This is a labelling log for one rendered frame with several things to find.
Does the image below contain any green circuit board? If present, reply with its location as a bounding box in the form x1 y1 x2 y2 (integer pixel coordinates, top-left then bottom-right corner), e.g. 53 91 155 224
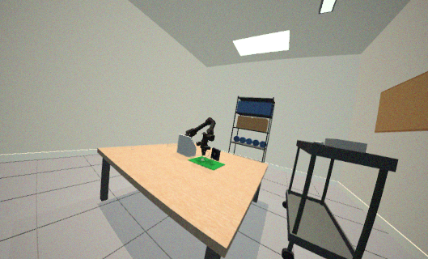
187 156 226 171

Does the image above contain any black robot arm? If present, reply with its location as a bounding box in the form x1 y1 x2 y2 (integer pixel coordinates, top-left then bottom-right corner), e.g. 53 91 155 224
185 117 216 146

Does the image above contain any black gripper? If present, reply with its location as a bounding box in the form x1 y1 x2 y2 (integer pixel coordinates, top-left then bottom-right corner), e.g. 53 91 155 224
200 139 210 155

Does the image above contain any black cooling fan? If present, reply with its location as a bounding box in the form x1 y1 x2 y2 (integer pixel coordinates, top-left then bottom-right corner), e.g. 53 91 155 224
210 147 221 161

